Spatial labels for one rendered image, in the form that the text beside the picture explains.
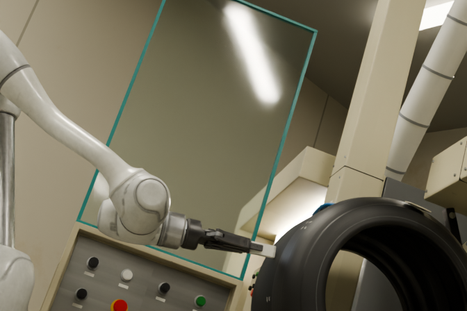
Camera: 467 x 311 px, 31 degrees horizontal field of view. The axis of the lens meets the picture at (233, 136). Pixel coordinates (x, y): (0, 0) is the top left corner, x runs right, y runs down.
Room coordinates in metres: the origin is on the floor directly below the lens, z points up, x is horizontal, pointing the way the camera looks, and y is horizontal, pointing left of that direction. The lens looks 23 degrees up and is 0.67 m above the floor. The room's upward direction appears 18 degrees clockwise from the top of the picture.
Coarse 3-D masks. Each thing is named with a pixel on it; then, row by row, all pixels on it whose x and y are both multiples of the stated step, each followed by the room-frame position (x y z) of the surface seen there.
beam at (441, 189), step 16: (464, 144) 2.14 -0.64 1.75; (432, 160) 2.33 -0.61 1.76; (448, 160) 2.22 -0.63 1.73; (464, 160) 2.12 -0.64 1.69; (432, 176) 2.31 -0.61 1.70; (448, 176) 2.20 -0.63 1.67; (464, 176) 2.10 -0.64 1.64; (432, 192) 2.29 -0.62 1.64; (448, 192) 2.23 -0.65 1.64; (464, 192) 2.20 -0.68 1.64; (464, 208) 2.31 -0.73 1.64
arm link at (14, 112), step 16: (0, 96) 2.04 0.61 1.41; (0, 112) 2.05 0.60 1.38; (16, 112) 2.08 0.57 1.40; (0, 128) 2.06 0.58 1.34; (0, 144) 2.06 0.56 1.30; (0, 160) 2.06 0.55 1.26; (0, 176) 2.06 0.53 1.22; (0, 192) 2.06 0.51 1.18; (0, 208) 2.06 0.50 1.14; (0, 224) 2.06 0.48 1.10; (0, 240) 2.07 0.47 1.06
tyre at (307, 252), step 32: (320, 224) 1.92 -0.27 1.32; (352, 224) 1.92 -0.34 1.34; (384, 224) 1.93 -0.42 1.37; (416, 224) 1.96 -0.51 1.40; (288, 256) 1.94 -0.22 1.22; (320, 256) 1.90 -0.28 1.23; (384, 256) 2.24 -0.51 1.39; (416, 256) 2.21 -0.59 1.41; (448, 256) 1.98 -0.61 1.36; (256, 288) 2.09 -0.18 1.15; (288, 288) 1.92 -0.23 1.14; (320, 288) 1.90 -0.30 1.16; (416, 288) 2.26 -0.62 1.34; (448, 288) 2.17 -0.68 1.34
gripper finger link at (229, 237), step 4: (216, 228) 1.95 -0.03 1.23; (220, 232) 1.95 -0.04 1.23; (224, 232) 1.96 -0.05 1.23; (228, 232) 1.96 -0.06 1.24; (216, 236) 1.95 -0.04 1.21; (224, 236) 1.96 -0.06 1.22; (228, 236) 1.96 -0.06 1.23; (232, 236) 1.97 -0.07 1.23; (236, 236) 1.97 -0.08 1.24; (240, 236) 1.98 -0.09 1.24; (220, 240) 1.97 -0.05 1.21; (224, 240) 1.96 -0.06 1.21; (228, 240) 1.97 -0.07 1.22; (232, 240) 1.97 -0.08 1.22; (236, 240) 1.97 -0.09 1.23; (240, 240) 1.98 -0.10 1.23; (244, 240) 1.98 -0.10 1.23; (236, 244) 1.98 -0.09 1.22; (240, 244) 1.98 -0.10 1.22; (244, 244) 1.98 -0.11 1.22; (248, 248) 1.99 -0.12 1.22
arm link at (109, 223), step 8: (104, 200) 1.96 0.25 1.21; (104, 208) 1.94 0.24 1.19; (112, 208) 1.93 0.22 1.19; (104, 216) 1.94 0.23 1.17; (112, 216) 1.93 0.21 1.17; (104, 224) 1.94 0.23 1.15; (112, 224) 1.94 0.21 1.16; (120, 224) 1.92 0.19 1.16; (104, 232) 1.97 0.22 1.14; (112, 232) 1.95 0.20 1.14; (120, 232) 1.94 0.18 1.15; (128, 232) 1.92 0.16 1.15; (152, 232) 1.92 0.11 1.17; (160, 232) 1.95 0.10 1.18; (120, 240) 1.98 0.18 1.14; (128, 240) 1.96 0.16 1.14; (136, 240) 1.96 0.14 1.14; (144, 240) 1.95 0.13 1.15; (152, 240) 1.97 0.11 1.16
